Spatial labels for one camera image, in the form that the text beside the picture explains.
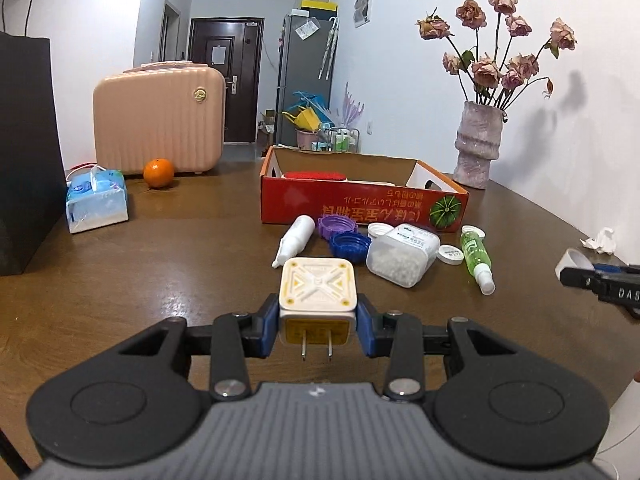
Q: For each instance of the clear jar of white beads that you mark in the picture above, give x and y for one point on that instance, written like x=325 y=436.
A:
x=400 y=257

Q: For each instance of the cardboard boxes on floor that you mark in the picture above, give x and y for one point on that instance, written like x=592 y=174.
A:
x=266 y=132

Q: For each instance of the hanging white umbrellas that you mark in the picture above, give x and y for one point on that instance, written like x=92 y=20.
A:
x=329 y=47

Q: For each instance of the orange fruit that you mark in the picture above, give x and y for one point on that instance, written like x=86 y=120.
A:
x=158 y=173

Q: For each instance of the red cardboard box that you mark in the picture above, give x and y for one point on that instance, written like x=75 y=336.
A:
x=350 y=205

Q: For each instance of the wall poster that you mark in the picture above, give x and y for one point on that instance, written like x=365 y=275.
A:
x=363 y=5

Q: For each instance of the green spray bottle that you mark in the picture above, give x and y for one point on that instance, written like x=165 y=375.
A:
x=475 y=257

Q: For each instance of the pink bucket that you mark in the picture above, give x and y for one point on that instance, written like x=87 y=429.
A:
x=306 y=139

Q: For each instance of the white spray bottle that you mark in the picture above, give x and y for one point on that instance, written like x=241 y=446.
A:
x=296 y=237

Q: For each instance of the blue bottle cap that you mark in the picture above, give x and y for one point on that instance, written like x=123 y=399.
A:
x=349 y=247

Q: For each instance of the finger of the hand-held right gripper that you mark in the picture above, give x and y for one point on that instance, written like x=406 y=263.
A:
x=577 y=278

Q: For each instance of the blue and yellow umbrellas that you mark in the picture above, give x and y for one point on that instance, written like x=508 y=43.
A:
x=306 y=115

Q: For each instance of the white power adapter plug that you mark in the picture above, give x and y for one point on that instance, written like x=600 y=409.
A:
x=318 y=292

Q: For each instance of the blue tissue pack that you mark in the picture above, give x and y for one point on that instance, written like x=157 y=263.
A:
x=97 y=202

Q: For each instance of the pink suitcase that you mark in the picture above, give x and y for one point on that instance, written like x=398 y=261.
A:
x=157 y=120

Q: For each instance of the purple bottle cap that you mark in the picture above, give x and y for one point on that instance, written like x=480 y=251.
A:
x=334 y=225

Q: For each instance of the black paper bag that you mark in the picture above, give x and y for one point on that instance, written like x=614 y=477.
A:
x=25 y=160

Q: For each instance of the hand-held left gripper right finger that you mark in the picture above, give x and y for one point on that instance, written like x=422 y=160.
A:
x=364 y=329

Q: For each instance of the grey refrigerator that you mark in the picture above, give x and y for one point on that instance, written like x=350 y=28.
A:
x=300 y=70

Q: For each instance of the side door frame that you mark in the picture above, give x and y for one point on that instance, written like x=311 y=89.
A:
x=170 y=30

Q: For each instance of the white bottle cap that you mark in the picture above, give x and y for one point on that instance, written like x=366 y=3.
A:
x=378 y=230
x=451 y=255

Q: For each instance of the dark brown entrance door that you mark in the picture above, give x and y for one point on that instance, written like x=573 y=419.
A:
x=235 y=90

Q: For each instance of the pink ceramic vase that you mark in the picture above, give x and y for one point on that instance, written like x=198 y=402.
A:
x=477 y=147

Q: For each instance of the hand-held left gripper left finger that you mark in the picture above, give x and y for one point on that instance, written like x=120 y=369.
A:
x=270 y=325

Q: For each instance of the dried pink roses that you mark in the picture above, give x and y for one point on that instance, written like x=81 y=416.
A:
x=487 y=70

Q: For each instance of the clear bag on refrigerator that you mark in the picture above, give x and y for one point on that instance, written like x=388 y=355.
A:
x=306 y=30

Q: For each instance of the red sponge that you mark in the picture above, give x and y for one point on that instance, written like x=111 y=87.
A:
x=315 y=176

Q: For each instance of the purple feather decoration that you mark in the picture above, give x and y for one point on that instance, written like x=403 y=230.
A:
x=352 y=107

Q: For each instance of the yellow box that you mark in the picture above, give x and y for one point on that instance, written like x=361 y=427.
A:
x=320 y=5

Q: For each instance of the crumpled white tissue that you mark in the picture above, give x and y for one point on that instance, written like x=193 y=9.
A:
x=600 y=241

